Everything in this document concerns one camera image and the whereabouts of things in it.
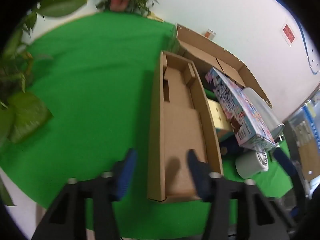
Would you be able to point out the yellow cloth by plant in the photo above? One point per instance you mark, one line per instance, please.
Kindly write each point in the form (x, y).
(153, 16)

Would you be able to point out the silver metal tin can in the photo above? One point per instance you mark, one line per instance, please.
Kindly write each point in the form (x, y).
(266, 112)

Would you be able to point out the white handheld fan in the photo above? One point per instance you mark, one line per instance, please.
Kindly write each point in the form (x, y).
(251, 163)

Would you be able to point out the yellow cream puzzle cube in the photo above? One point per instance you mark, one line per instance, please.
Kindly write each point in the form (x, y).
(218, 115)

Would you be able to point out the blue wall stripe decal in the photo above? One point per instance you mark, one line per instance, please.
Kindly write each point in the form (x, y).
(312, 53)

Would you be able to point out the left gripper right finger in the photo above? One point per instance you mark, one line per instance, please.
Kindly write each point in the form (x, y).
(200, 174)

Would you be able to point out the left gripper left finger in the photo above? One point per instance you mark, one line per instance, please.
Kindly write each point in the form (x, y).
(123, 173)

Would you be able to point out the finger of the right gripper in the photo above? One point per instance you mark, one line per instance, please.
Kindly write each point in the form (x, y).
(285, 162)

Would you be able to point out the glass door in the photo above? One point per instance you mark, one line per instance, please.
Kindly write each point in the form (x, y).
(302, 137)

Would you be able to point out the red notice on wall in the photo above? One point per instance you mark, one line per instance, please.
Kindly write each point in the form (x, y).
(288, 34)

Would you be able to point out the leafy plant at left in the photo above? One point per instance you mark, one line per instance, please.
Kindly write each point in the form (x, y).
(22, 112)

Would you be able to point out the blue toy item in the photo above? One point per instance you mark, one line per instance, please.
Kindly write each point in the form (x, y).
(230, 148)

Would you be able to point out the narrow cardboard insert tray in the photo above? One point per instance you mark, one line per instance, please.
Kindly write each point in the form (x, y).
(180, 119)

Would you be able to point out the colourful board game box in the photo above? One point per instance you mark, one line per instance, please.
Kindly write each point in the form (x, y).
(248, 126)

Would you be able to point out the green table cloth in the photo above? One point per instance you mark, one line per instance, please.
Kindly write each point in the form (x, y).
(97, 85)

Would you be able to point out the large open cardboard box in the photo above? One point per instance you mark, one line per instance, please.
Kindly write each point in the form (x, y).
(206, 54)

